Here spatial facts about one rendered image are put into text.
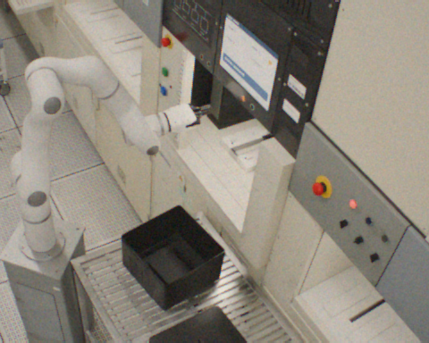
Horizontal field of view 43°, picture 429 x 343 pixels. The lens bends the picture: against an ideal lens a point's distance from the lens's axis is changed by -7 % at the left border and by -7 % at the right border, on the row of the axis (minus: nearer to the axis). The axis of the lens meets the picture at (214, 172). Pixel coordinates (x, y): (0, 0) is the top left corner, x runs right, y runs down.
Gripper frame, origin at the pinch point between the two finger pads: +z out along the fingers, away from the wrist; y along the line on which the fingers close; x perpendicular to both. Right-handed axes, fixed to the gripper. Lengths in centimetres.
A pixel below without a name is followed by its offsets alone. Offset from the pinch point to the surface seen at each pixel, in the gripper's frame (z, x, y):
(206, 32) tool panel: 4.3, 29.0, -8.7
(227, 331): -23, -32, 71
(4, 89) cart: -79, -122, -196
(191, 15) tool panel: 3.0, 29.8, -19.6
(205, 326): -29, -31, 66
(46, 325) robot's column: -87, -82, 19
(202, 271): -21, -30, 45
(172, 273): -29, -42, 36
